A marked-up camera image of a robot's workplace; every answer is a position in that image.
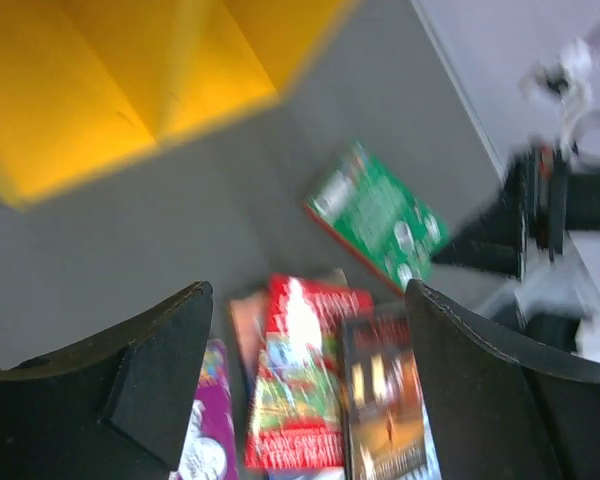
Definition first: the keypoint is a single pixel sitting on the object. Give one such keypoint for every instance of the yellow wooden cubby shelf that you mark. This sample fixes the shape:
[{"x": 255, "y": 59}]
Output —
[{"x": 88, "y": 87}]

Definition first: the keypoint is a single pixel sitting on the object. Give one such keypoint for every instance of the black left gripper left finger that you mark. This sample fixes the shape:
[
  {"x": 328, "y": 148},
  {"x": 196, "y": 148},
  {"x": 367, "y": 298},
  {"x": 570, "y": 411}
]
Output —
[{"x": 115, "y": 405}]

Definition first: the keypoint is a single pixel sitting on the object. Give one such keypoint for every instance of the red 13-storey treehouse book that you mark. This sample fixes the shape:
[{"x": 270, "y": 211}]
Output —
[{"x": 295, "y": 416}]

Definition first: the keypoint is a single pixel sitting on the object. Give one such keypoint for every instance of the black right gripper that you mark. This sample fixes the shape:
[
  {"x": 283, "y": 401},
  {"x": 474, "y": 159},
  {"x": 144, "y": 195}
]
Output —
[{"x": 542, "y": 199}]

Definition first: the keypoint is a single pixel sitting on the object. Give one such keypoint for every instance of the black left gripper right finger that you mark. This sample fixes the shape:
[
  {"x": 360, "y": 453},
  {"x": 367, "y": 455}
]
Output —
[{"x": 501, "y": 405}]

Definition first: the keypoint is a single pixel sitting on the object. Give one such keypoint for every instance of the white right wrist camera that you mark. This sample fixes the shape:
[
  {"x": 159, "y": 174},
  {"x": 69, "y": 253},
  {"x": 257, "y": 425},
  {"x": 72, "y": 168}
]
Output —
[{"x": 565, "y": 82}]

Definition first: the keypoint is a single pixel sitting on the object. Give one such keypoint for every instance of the dark orange Edward Tulane book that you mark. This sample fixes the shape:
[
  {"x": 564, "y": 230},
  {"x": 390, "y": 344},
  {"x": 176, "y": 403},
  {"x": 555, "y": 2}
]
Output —
[{"x": 383, "y": 419}]

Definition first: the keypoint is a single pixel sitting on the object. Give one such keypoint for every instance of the green red paperback book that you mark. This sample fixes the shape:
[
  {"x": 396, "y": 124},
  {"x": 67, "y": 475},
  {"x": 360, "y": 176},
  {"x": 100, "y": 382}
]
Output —
[{"x": 363, "y": 205}]

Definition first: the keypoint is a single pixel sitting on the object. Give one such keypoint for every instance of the purple white paperback book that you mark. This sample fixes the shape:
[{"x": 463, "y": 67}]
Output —
[{"x": 209, "y": 450}]

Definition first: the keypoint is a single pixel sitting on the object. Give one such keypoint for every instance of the blue book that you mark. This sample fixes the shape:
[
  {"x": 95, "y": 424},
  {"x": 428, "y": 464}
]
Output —
[{"x": 249, "y": 314}]

